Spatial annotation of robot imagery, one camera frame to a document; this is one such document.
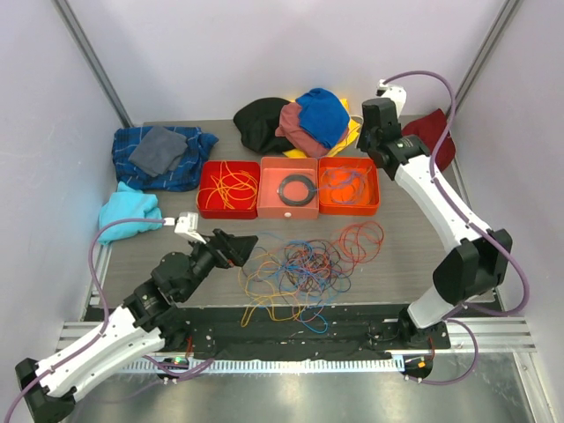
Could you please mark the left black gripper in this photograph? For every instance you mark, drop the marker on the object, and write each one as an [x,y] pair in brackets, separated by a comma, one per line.
[237,248]

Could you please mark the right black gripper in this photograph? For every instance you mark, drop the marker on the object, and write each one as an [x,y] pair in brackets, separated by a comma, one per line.
[361,144]

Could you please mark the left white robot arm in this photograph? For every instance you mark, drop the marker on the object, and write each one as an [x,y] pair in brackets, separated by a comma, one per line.
[53,386]

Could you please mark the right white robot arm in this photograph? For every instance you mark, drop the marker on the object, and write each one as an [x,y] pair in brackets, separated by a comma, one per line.
[473,264]

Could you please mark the yellow cloth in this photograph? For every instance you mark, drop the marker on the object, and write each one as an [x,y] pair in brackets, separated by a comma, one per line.
[349,136]

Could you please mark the dark red cloth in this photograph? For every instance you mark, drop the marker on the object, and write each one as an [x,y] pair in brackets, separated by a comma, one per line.
[429,129]

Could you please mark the red plastic box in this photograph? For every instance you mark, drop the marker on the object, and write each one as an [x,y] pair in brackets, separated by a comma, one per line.
[229,189]

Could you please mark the orange plastic box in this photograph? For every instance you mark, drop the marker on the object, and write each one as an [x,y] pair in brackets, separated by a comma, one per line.
[348,186]

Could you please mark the salmon pink drawer box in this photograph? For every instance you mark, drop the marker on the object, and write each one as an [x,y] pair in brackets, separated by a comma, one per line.
[288,189]

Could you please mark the blue striped cloth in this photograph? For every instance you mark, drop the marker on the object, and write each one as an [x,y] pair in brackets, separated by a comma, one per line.
[186,176]

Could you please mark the pink cloth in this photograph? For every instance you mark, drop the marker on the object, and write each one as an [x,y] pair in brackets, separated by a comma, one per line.
[289,127]

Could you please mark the cyan cloth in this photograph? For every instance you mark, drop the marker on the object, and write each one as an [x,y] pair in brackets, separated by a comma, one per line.
[128,203]

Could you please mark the black cloth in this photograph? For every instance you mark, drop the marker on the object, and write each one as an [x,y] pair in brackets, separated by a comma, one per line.
[257,122]

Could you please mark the grey cloth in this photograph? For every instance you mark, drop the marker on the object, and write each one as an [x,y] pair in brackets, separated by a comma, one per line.
[159,151]

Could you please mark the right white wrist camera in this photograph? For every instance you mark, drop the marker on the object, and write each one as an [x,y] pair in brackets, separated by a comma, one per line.
[396,93]

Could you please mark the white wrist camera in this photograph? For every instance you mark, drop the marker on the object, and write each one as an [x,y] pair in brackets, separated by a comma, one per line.
[186,226]
[396,93]

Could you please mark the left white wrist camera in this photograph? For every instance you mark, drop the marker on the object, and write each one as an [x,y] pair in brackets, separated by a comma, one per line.
[186,226]

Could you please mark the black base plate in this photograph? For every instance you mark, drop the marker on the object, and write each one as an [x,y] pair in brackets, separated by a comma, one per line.
[342,332]

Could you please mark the white slotted cable duct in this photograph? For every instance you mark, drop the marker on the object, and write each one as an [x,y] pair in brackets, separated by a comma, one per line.
[246,367]

